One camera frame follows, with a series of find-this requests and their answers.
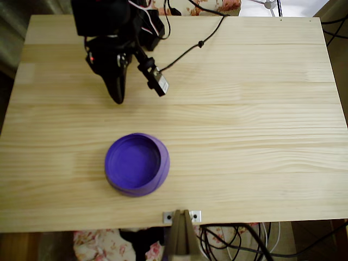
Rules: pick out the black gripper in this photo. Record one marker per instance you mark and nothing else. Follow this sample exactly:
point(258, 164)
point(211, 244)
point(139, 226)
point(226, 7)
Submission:
point(111, 73)

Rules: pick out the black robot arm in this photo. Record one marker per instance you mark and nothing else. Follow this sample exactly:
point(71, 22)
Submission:
point(95, 16)

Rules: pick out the purple bowl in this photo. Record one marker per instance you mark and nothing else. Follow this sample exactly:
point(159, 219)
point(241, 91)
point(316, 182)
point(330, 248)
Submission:
point(133, 163)

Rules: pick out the grey green curtain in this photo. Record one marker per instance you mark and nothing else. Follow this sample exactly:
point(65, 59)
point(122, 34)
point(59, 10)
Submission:
point(16, 27)

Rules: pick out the floral fabric with roses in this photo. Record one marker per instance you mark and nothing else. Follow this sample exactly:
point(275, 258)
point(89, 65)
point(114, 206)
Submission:
point(206, 4)

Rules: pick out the black soft object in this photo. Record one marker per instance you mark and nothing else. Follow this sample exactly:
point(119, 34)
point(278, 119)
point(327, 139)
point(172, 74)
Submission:
point(141, 242)

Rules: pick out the floral fabric with black patch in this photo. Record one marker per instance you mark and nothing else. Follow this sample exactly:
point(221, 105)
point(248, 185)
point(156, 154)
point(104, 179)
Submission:
point(92, 244)

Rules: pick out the white stand base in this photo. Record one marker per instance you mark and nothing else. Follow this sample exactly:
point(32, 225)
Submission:
point(268, 4)

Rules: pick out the thin black pole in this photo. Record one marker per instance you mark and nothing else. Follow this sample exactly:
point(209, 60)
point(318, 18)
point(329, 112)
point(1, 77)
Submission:
point(279, 6)

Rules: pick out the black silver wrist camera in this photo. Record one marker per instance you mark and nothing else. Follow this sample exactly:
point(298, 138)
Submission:
point(158, 84)

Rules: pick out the silver metal bracket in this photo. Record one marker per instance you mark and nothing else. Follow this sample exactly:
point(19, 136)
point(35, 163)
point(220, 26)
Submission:
point(199, 219)

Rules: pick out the tan camera stand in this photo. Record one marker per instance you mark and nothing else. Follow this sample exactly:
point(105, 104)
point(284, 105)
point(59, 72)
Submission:
point(179, 239)

